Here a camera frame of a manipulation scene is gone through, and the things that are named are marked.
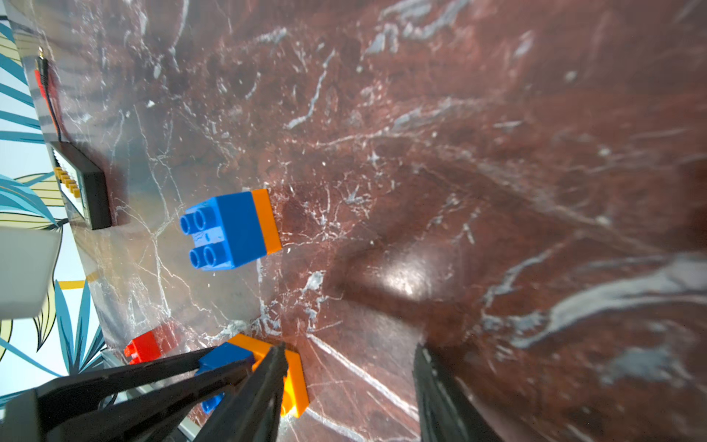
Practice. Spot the red 2x2 lego brick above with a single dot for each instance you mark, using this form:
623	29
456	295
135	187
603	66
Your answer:
151	345

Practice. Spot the orange 2x4 lego brick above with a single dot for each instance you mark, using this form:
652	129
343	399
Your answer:
267	222
295	400

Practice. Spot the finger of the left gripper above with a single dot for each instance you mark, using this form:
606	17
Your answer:
70	409

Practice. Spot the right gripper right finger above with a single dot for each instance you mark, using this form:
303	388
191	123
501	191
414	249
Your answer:
445	412

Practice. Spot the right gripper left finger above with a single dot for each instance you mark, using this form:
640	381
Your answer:
253	413

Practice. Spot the black charging board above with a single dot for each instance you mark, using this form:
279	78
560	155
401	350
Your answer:
82	183

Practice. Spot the blue 2x2 lego brick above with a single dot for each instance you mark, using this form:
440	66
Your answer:
226	232
221	356

